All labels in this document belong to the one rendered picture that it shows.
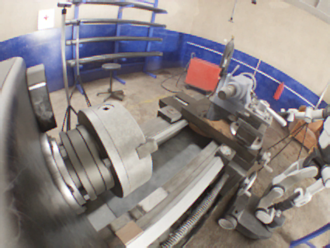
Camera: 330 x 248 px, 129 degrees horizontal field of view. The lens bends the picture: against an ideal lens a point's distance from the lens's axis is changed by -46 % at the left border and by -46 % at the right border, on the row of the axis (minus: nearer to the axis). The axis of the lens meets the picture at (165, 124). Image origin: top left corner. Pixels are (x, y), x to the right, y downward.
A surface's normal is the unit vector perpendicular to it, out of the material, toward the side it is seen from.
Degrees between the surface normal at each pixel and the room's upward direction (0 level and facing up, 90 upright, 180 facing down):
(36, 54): 90
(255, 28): 90
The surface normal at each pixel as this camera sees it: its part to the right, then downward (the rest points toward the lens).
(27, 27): 0.71, 0.53
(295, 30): -0.68, 0.34
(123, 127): 0.46, -0.49
